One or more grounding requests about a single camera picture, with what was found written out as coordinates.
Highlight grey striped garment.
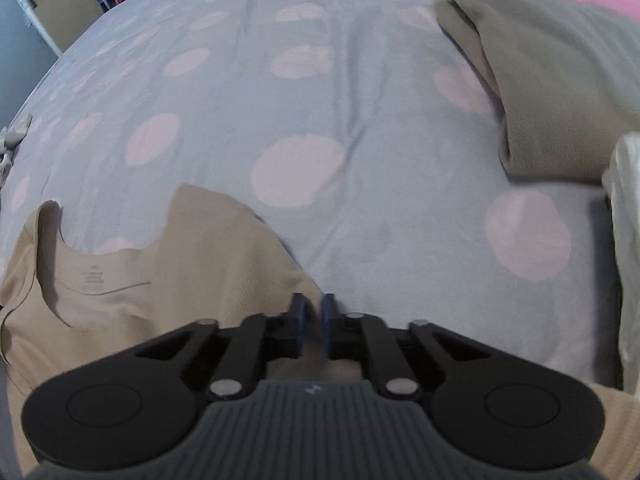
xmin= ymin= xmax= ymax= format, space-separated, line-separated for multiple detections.
xmin=0 ymin=115 xmax=33 ymax=171

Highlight white ribbed garment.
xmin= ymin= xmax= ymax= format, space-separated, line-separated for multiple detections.
xmin=602 ymin=132 xmax=640 ymax=391

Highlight beige sweater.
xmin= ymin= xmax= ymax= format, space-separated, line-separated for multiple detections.
xmin=0 ymin=184 xmax=640 ymax=480

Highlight olive green garment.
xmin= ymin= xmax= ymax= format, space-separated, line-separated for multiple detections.
xmin=434 ymin=0 xmax=640 ymax=183

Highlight wooden door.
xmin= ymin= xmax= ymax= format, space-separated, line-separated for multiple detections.
xmin=2 ymin=0 xmax=103 ymax=56

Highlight grey pink-dotted blanket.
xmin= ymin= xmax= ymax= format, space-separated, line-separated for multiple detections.
xmin=0 ymin=0 xmax=640 ymax=396

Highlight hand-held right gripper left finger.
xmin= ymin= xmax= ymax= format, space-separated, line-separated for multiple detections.
xmin=135 ymin=292 xmax=307 ymax=401

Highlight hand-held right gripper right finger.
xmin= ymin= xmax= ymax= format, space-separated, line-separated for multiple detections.
xmin=321 ymin=294 xmax=493 ymax=401

